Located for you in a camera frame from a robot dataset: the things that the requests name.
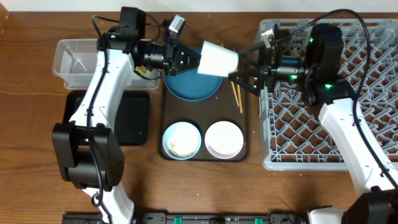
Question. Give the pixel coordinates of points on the grey dishwasher rack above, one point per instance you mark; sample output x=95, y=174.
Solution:
x=292, y=139

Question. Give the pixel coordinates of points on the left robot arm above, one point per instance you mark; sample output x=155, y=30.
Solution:
x=87, y=151

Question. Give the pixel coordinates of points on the white paper cup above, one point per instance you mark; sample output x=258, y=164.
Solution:
x=217, y=60

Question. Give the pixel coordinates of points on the wooden chopstick left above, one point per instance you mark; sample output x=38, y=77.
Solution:
x=234, y=89

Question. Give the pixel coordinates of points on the dark blue plate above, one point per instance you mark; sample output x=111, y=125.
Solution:
x=192, y=86

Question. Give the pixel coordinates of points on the black waste tray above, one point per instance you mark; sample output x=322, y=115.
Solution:
x=132, y=117

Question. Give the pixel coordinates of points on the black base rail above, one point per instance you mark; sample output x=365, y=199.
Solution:
x=163, y=218

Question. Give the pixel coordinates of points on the wooden chopstick right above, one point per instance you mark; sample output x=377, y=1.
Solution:
x=238, y=91

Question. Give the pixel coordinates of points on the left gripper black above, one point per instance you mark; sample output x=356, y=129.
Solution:
x=178, y=66

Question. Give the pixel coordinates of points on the pile of rice scraps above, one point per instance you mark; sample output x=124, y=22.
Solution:
x=183, y=140

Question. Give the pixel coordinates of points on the wooden chopstick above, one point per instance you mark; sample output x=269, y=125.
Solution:
x=234, y=89
x=238, y=91

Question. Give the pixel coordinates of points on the white pink bowl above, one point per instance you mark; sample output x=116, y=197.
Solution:
x=224, y=140

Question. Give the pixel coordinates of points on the yellow green snack wrapper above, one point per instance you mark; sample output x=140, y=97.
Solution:
x=142, y=70

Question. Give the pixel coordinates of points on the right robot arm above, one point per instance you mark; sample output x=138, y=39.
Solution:
x=334, y=103

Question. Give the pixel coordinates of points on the clear plastic bin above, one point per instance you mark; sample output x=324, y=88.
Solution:
x=75, y=61

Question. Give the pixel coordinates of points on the brown serving tray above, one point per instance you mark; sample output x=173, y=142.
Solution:
x=221, y=106

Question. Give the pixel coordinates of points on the light blue bowl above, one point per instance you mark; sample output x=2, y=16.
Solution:
x=164, y=143

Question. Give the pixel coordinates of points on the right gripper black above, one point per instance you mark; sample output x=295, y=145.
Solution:
x=265, y=71

